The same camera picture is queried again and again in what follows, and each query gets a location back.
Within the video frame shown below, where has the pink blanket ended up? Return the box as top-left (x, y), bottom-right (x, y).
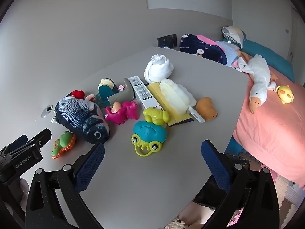
top-left (196, 35), bottom-right (226, 53)

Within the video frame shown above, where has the orange plush blob toy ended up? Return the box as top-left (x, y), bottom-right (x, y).
top-left (196, 97), bottom-right (218, 122)

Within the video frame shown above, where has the green orange turtle toy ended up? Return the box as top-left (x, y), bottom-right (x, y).
top-left (50, 131), bottom-right (77, 159)

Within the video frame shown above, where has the white rolled towel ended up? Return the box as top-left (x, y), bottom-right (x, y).
top-left (144, 55), bottom-right (174, 85)

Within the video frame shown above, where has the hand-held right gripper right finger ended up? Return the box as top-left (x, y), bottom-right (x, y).
top-left (201, 139), bottom-right (281, 229)

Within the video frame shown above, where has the light blue cloth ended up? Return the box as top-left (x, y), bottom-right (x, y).
top-left (216, 40), bottom-right (241, 68)

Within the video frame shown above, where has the pink bed sheet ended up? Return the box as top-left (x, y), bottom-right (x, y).
top-left (232, 52), bottom-right (305, 188)

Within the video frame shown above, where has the checkered patchwork pillow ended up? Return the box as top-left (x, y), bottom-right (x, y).
top-left (221, 26), bottom-right (248, 49)

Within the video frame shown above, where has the teal pillow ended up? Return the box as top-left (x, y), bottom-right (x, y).
top-left (241, 39), bottom-right (295, 83)

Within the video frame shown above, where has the teal cream plush toy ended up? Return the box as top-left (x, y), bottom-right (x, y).
top-left (97, 78), bottom-right (120, 108)

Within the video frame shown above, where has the long white cardboard box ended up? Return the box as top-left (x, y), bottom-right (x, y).
top-left (128, 76), bottom-right (156, 109)

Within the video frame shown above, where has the navy printed blanket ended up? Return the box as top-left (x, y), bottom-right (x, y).
top-left (179, 33), bottom-right (228, 65)

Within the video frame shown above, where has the person's left hand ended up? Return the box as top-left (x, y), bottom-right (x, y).
top-left (19, 178), bottom-right (30, 211)

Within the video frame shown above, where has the small green frog toy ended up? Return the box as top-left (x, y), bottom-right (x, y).
top-left (143, 107), bottom-right (170, 127)

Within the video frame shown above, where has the red toy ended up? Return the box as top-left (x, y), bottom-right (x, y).
top-left (71, 90), bottom-right (85, 100)

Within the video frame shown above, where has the cream fluffy duster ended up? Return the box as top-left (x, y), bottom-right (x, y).
top-left (159, 78), bottom-right (205, 124)

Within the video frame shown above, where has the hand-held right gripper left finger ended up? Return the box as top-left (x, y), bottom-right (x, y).
top-left (25, 143), bottom-right (105, 229)

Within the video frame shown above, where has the dark blue fish plush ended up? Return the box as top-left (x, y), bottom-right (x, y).
top-left (52, 96), bottom-right (111, 145)

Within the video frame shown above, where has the yellow blue-edged packet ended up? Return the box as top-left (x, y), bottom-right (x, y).
top-left (146, 82), bottom-right (194, 127)

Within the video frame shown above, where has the black wall panel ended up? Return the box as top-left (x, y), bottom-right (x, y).
top-left (157, 34), bottom-right (177, 48)

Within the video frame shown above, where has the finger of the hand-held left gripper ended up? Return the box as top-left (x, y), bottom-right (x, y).
top-left (26, 128), bottom-right (52, 148)
top-left (4, 135), bottom-right (28, 152)

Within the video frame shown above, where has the blue green frog toy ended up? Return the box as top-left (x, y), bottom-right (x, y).
top-left (131, 121), bottom-right (167, 158)

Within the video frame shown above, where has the metal table grommet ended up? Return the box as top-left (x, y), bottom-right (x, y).
top-left (41, 105), bottom-right (53, 118)

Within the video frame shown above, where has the yellow chick toy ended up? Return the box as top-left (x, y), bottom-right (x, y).
top-left (275, 85), bottom-right (294, 105)

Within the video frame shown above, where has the pink plastic toy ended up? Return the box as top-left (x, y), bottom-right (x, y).
top-left (104, 101), bottom-right (139, 125)

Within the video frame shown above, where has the white goose plush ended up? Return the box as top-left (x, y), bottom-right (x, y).
top-left (235, 54), bottom-right (278, 114)

